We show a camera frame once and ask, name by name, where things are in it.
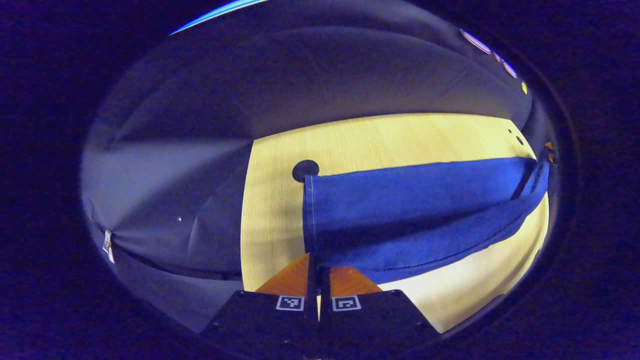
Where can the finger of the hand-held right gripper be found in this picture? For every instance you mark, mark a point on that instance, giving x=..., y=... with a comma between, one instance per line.
x=525, y=180

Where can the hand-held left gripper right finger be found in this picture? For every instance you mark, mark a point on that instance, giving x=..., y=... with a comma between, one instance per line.
x=370, y=320

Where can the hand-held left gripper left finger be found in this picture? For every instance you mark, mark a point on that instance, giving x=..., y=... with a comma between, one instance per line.
x=265, y=320

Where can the blue jeans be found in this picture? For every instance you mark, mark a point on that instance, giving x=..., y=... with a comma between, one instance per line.
x=400, y=200

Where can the black round table grommet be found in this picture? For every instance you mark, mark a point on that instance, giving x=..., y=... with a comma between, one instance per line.
x=305, y=170

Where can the small white clip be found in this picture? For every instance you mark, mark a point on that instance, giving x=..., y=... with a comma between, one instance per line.
x=108, y=246

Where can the black backdrop cloth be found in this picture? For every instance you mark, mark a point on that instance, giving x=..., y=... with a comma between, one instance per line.
x=300, y=75

